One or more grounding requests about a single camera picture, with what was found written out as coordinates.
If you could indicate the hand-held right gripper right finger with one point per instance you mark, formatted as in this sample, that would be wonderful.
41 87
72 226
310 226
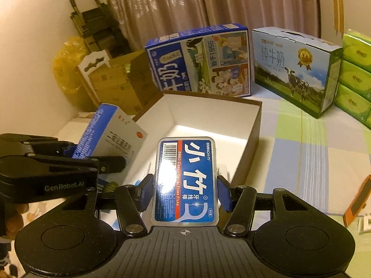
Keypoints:
224 194

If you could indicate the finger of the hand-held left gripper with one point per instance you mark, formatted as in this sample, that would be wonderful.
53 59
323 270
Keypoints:
111 165
68 150

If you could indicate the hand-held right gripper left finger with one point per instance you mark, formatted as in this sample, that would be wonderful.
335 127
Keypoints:
147 192

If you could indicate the blue and white medicine box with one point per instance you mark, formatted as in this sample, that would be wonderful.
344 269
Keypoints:
113 134

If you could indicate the clear floss pick box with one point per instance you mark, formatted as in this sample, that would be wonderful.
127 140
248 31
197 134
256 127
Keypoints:
185 179

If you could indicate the brown cardboard box white inside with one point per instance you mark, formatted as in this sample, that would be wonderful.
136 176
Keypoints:
208 127

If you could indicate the person's left hand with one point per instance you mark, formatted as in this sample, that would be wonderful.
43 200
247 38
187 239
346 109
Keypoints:
16 221

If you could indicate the brown cardboard boxes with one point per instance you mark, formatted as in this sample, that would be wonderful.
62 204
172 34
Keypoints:
116 84

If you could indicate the yellow plastic bag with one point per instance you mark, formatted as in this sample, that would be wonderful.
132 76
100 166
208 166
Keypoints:
68 63

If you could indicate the black folding hand cart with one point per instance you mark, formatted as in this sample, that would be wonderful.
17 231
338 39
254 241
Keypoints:
95 23

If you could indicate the orange utility knife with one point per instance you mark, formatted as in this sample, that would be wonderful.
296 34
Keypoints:
359 199

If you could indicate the blue milk carton box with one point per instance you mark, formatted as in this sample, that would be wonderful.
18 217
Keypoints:
200 60

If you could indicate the green milk carton box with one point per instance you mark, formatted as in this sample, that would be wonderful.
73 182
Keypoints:
295 69

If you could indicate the stack of green tissue packs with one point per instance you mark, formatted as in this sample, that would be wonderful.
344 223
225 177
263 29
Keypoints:
355 78

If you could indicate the beige patterned curtain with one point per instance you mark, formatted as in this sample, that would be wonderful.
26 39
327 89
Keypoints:
203 5

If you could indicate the yellow tape strips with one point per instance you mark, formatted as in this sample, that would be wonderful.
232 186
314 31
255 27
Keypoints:
338 11

